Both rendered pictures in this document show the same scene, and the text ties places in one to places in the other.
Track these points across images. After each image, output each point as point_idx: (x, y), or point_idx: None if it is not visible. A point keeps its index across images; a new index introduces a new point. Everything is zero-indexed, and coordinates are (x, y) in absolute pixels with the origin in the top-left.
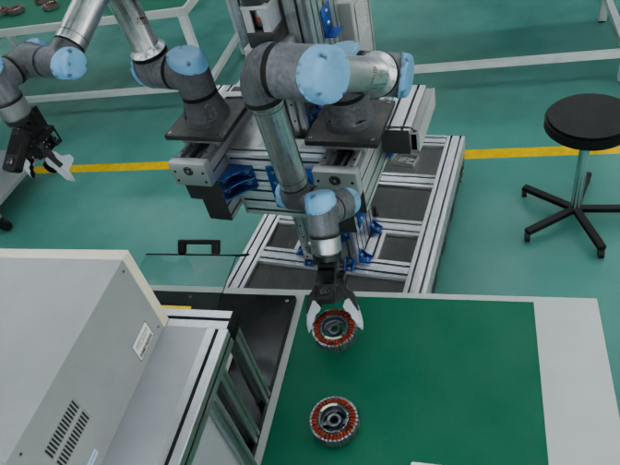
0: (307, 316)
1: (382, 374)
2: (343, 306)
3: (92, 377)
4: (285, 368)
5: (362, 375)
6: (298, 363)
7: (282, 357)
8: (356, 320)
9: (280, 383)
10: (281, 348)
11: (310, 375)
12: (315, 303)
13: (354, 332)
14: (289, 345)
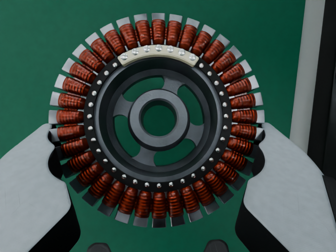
0: (309, 159)
1: (40, 32)
2: (63, 207)
3: None
4: (298, 63)
5: (95, 31)
6: (267, 77)
7: (309, 97)
8: (36, 139)
9: (305, 20)
10: (323, 115)
11: (231, 36)
12: (310, 247)
13: (56, 80)
14: (296, 134)
